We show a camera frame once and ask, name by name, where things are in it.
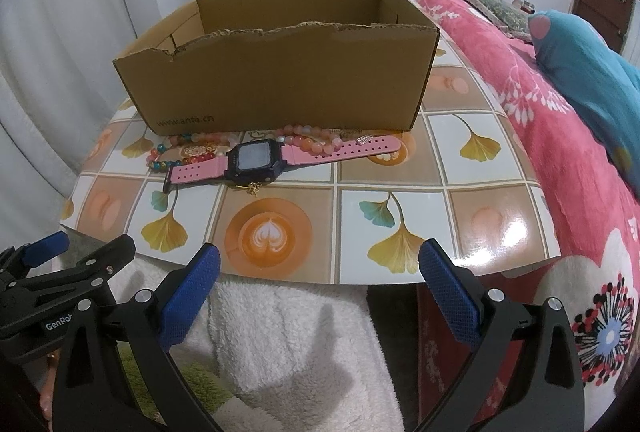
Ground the multicolour bead bracelet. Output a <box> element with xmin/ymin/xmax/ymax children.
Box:
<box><xmin>145</xmin><ymin>133</ymin><xmax>237</xmax><ymax>173</ymax></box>

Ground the pink strap smart watch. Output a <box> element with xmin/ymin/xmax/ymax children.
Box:
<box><xmin>163</xmin><ymin>135</ymin><xmax>401</xmax><ymax>194</ymax></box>

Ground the pink bead bracelet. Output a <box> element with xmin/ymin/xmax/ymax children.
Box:
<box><xmin>271</xmin><ymin>123</ymin><xmax>352</xmax><ymax>157</ymax></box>

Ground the small gold chain pendant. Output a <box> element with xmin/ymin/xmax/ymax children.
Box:
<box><xmin>236</xmin><ymin>182</ymin><xmax>266</xmax><ymax>197</ymax></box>

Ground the pink floral blanket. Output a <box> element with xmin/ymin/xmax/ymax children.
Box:
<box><xmin>418</xmin><ymin>0</ymin><xmax>639</xmax><ymax>428</ymax></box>

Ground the patterned tile table cover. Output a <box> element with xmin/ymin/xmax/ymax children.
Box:
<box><xmin>61</xmin><ymin>36</ymin><xmax>560</xmax><ymax>285</ymax></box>

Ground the blue plush pillow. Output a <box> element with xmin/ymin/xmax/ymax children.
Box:
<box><xmin>528</xmin><ymin>10</ymin><xmax>639</xmax><ymax>194</ymax></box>

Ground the grey patterned pillow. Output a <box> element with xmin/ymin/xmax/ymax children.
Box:
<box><xmin>465</xmin><ymin>0</ymin><xmax>530</xmax><ymax>40</ymax></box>

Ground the brown cardboard box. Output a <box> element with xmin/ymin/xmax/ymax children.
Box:
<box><xmin>114</xmin><ymin>0</ymin><xmax>439</xmax><ymax>135</ymax></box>

